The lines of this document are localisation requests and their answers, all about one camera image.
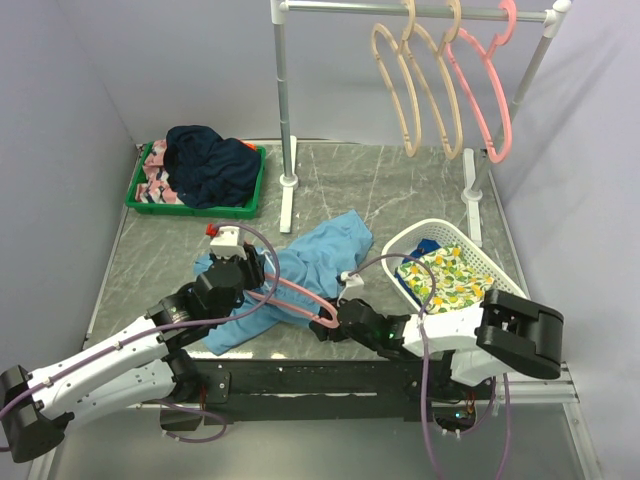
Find green plastic tray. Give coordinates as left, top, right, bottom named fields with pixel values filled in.
left=124, top=142, right=266, bottom=220

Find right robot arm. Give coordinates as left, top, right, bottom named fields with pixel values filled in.
left=310, top=289, right=564, bottom=399

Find beige hanger right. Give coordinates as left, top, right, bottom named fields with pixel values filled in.
left=401, top=0, right=465, bottom=161

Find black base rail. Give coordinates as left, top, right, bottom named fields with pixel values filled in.
left=137, top=357, right=496, bottom=431

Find navy blue garment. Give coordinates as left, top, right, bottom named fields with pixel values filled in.
left=164, top=125, right=261, bottom=209

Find pink hanger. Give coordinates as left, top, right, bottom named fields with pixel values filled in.
left=239, top=269, right=340, bottom=332
left=444, top=0, right=518, bottom=165

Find royal blue garment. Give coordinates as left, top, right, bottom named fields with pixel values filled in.
left=413, top=238, right=441, bottom=257

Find beige hanger left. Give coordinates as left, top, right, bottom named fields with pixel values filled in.
left=370, top=0, right=424, bottom=158

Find white perforated laundry basket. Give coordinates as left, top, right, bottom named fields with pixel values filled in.
left=381, top=218, right=527, bottom=321

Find lemon print cloth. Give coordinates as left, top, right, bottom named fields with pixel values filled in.
left=394, top=244, right=495, bottom=315

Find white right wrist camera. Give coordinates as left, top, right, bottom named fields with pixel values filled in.
left=338, top=271, right=364, bottom=303

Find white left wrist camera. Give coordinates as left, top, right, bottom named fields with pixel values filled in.
left=205, top=224, right=246, bottom=260

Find beige hanger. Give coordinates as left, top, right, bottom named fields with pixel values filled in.
left=370, top=0, right=424, bottom=158
left=401, top=0, right=465, bottom=161

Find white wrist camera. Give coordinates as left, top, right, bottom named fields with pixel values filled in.
left=205, top=224, right=246, bottom=260
left=338, top=271, right=364, bottom=303

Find light blue shorts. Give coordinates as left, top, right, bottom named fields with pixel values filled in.
left=203, top=210, right=373, bottom=356

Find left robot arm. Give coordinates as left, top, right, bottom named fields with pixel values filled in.
left=1, top=244, right=265, bottom=463

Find white clothes rack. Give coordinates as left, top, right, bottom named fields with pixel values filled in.
left=270, top=1, right=572, bottom=246

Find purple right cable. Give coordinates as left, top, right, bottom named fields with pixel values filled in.
left=349, top=253, right=511, bottom=480

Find pink patterned cloth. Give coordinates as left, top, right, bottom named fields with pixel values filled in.
left=134, top=139, right=183, bottom=205

